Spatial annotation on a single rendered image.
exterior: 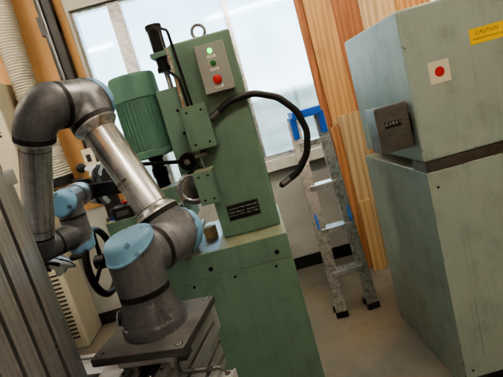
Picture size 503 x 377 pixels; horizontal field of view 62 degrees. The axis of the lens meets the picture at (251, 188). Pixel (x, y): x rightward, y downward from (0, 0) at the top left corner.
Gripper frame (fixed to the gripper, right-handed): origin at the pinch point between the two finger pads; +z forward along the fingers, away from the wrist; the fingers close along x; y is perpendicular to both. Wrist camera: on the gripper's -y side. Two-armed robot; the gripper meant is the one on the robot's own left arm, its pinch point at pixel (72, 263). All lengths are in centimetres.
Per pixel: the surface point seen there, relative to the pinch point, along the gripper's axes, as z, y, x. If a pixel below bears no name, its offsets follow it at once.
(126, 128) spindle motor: 8, -55, -4
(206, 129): 38, -63, 9
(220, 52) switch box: 36, -88, 7
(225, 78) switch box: 40, -81, 7
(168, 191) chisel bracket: 27.8, -34.8, -6.7
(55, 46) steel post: -80, -79, -131
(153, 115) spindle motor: 17, -62, -4
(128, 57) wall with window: -38, -85, -145
